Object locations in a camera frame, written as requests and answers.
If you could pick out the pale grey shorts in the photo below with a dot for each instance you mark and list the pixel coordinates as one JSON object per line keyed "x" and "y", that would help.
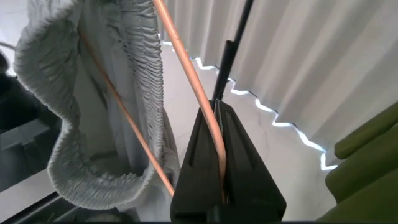
{"x": 140, "y": 62}

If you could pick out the pink clothes hanger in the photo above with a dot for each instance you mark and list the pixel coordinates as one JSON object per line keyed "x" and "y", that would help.
{"x": 186, "y": 62}

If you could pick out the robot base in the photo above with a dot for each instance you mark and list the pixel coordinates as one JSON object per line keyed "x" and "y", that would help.
{"x": 18, "y": 149}

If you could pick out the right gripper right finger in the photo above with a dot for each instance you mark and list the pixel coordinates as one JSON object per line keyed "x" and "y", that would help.
{"x": 252, "y": 186}

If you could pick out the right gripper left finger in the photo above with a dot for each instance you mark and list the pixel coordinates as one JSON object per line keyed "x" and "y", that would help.
{"x": 196, "y": 186}

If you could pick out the black clothes rack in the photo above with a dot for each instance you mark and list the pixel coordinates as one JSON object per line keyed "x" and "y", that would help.
{"x": 228, "y": 62}

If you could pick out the green shirt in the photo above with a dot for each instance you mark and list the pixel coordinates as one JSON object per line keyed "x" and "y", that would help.
{"x": 367, "y": 186}

